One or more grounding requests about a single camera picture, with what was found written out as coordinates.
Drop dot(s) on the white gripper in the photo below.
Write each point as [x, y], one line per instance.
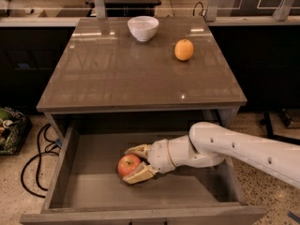
[158, 157]

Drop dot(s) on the red apple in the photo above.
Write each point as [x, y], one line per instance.
[127, 164]

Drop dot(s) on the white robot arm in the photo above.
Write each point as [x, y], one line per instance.
[207, 145]

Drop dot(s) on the open grey top drawer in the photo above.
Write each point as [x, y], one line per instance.
[87, 190]

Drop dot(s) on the orange fruit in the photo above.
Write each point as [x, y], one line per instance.
[183, 49]

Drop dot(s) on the black wheeled stand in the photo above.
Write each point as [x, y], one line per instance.
[283, 125]

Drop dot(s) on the white ceramic bowl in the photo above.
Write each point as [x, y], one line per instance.
[143, 28]

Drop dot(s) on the dark basket with items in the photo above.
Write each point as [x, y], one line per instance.
[14, 129]

